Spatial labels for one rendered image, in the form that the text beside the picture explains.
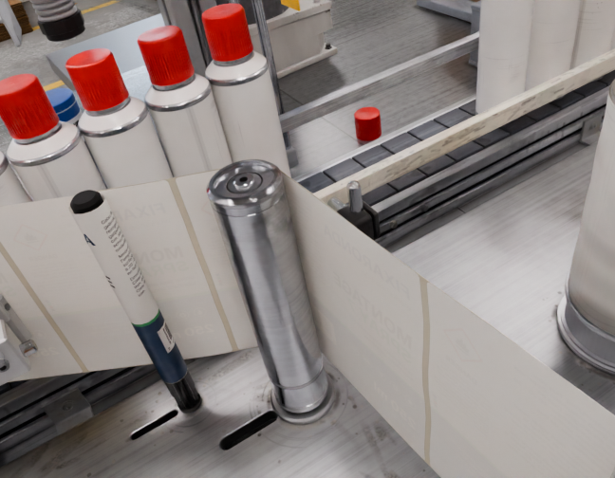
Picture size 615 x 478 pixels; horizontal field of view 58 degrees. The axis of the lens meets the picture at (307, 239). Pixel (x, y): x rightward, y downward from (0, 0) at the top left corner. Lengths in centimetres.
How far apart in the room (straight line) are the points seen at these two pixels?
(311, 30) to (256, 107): 52
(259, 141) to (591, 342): 29
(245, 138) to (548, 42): 36
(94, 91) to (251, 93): 12
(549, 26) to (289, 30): 43
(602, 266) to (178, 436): 29
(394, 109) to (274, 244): 55
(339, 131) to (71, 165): 43
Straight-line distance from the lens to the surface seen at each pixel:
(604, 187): 35
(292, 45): 96
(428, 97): 83
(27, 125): 42
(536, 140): 68
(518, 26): 62
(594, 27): 73
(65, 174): 43
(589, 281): 39
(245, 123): 46
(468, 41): 66
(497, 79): 64
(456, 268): 48
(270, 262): 28
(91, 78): 42
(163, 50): 43
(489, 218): 53
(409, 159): 55
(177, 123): 44
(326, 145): 75
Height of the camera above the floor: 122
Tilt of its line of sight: 40 degrees down
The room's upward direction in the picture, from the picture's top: 11 degrees counter-clockwise
